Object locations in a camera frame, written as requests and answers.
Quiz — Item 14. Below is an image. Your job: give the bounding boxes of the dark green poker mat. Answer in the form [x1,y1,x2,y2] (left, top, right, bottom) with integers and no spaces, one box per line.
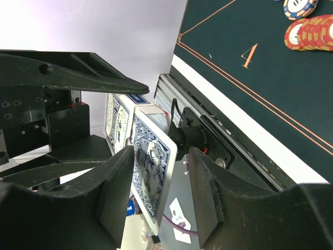
[172,1,332,183]

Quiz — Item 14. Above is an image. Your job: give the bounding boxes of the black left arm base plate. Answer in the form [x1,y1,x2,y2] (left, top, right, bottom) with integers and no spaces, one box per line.
[168,107,234,169]

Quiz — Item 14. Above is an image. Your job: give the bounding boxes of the blue ten chips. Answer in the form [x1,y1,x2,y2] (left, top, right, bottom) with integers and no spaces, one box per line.
[283,0,318,21]

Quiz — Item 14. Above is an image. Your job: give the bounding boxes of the white paper tag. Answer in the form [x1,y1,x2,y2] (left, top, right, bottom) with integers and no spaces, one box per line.
[169,198,191,244]

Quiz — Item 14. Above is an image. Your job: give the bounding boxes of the spread red five chips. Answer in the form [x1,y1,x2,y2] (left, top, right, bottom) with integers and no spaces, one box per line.
[284,15,332,52]

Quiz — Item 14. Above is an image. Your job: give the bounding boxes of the aluminium mounting rail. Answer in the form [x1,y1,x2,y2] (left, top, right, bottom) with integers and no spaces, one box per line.
[154,74,294,191]

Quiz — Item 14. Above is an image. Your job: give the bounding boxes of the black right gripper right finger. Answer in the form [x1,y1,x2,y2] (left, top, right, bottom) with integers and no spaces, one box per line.
[188,148,332,249]

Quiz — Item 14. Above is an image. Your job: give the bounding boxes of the blue backed card deck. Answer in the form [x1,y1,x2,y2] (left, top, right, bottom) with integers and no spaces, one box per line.
[130,105,177,235]

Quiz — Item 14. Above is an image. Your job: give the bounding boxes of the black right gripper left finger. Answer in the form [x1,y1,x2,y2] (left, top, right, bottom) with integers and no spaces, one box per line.
[1,146,134,249]

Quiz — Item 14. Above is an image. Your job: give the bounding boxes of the blue playing card box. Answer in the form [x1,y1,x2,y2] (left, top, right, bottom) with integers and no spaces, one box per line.
[104,93,152,155]

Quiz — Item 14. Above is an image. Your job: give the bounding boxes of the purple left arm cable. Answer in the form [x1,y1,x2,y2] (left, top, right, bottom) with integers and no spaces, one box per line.
[161,213,198,238]

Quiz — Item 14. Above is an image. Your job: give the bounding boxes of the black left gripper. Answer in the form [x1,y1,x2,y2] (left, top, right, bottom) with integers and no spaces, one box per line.
[1,50,149,188]

